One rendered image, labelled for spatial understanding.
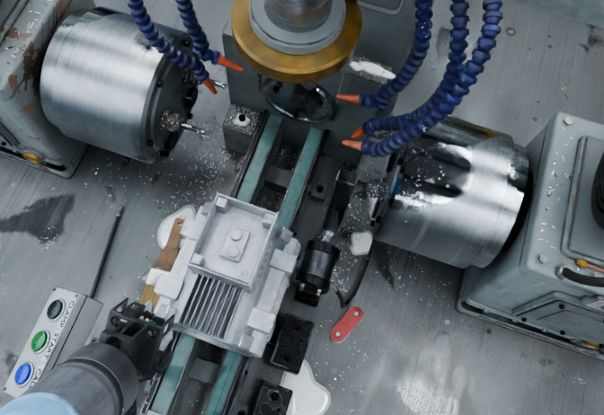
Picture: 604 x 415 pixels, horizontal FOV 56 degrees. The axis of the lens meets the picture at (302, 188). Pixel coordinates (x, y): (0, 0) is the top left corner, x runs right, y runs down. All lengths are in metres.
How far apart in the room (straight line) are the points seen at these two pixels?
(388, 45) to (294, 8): 0.40
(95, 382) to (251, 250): 0.35
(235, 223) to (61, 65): 0.39
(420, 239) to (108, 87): 0.57
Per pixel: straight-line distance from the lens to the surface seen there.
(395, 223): 0.95
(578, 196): 0.98
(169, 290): 0.93
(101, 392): 0.64
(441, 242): 0.97
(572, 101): 1.54
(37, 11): 1.11
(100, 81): 1.01
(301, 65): 0.77
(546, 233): 0.95
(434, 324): 1.23
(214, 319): 0.90
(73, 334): 0.96
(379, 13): 1.05
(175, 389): 1.07
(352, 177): 0.79
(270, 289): 0.93
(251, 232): 0.90
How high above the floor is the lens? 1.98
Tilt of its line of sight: 69 degrees down
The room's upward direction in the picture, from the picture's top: 8 degrees clockwise
